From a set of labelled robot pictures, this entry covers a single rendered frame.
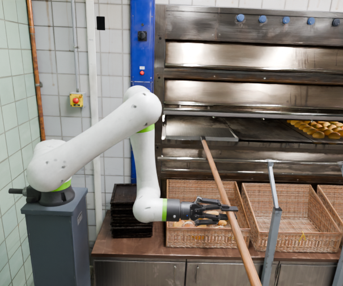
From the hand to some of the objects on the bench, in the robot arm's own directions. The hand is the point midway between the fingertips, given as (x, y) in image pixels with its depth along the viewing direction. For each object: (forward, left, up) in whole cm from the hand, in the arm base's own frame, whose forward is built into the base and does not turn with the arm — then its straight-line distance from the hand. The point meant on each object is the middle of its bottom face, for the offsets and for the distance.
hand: (228, 212), depth 118 cm
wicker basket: (+60, +76, -60) cm, 114 cm away
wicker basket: (+1, +77, -60) cm, 97 cm away
